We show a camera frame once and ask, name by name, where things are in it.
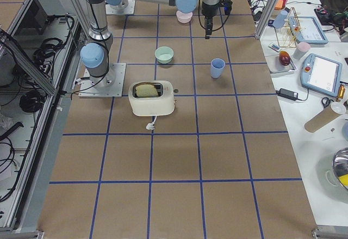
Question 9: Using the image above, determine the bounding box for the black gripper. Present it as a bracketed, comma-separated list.
[202, 0, 233, 39]

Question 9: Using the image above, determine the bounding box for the blue cup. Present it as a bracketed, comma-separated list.
[210, 58, 226, 78]

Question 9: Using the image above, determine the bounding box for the pink bowl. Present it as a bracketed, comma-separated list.
[176, 10, 193, 24]

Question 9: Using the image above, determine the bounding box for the green bowl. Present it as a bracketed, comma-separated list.
[154, 46, 174, 64]

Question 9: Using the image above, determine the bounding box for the small remote control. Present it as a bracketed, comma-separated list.
[268, 43, 281, 52]

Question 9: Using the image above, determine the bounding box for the red yellow mango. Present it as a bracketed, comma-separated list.
[278, 51, 291, 66]

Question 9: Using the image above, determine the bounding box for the cream white toaster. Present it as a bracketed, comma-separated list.
[128, 81, 175, 117]

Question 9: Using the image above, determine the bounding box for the toast slice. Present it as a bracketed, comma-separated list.
[135, 84, 158, 97]

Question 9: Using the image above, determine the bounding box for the rear teach pendant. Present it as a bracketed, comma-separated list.
[288, 16, 328, 45]

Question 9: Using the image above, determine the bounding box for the teach pendant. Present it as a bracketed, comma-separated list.
[288, 16, 328, 45]
[300, 53, 342, 97]

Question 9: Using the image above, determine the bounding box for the black power adapter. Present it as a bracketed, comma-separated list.
[276, 88, 298, 101]

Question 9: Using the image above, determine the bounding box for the front teach pendant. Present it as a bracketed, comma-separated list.
[300, 53, 342, 97]

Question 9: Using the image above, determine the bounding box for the cardboard tube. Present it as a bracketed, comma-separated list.
[304, 102, 346, 133]

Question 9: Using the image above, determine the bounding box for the aluminium frame post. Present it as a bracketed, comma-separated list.
[254, 0, 278, 39]

